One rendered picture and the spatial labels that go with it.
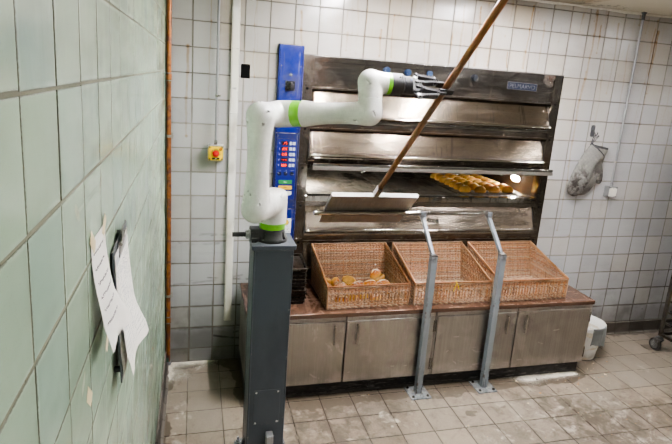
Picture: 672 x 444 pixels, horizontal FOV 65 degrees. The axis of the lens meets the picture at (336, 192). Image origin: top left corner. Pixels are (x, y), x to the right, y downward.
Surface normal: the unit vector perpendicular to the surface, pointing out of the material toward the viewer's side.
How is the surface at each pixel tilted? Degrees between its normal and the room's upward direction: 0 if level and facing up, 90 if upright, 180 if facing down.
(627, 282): 90
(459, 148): 70
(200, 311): 90
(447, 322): 90
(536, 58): 90
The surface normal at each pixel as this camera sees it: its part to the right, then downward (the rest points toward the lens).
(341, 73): 0.26, 0.23
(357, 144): 0.26, -0.11
